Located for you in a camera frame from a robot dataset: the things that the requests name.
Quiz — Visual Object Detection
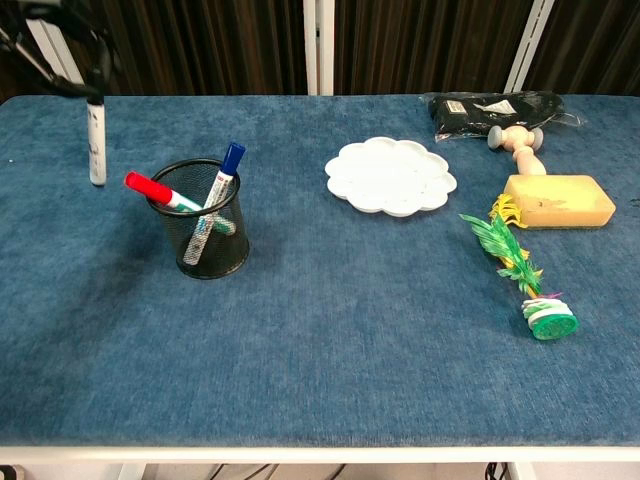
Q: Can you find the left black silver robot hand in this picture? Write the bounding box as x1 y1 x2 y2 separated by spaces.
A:
0 0 116 102

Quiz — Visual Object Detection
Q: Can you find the white marker black cap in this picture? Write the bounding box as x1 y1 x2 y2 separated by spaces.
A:
86 96 108 188

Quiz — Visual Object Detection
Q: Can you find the red capped marker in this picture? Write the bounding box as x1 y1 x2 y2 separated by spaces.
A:
123 170 238 237

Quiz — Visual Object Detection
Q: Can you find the blue capped marker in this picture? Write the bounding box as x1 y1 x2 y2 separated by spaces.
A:
182 141 248 267

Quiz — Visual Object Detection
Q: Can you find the black pen cup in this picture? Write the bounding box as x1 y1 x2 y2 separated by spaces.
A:
149 157 252 281

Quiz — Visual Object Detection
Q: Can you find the dark pleated curtain panel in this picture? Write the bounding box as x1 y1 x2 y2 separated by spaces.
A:
0 44 51 104
523 0 640 95
64 0 307 97
333 0 532 96

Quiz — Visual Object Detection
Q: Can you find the white flower-shaped paint palette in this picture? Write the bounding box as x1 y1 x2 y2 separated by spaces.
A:
324 135 459 219

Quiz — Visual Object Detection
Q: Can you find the blue table cloth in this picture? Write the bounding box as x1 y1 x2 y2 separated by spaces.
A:
0 93 640 449

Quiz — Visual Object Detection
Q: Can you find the black item in plastic bag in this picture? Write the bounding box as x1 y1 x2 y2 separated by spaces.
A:
418 89 587 144

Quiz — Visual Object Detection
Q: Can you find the wooden massage hammer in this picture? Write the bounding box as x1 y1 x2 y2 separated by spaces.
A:
486 124 548 178

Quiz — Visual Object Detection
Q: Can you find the green yellow feather shuttlecock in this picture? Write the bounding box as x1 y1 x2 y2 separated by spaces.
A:
458 193 582 344

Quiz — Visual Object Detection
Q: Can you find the yellow sponge block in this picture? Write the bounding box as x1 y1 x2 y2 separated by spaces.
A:
501 173 618 231

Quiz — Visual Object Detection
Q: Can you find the white frame post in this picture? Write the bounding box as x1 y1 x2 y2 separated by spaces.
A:
24 18 87 90
302 0 336 97
503 0 557 94

